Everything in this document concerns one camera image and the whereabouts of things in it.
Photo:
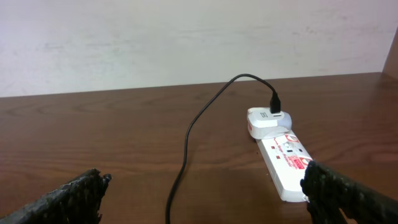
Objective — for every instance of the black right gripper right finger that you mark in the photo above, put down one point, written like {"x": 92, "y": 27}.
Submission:
{"x": 334, "y": 198}

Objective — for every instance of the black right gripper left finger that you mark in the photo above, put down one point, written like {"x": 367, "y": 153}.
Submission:
{"x": 77, "y": 201}

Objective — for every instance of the white power strip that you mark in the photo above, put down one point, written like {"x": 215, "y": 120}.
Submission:
{"x": 286, "y": 160}

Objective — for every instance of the white USB wall charger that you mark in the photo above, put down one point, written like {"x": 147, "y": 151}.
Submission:
{"x": 262, "y": 124}

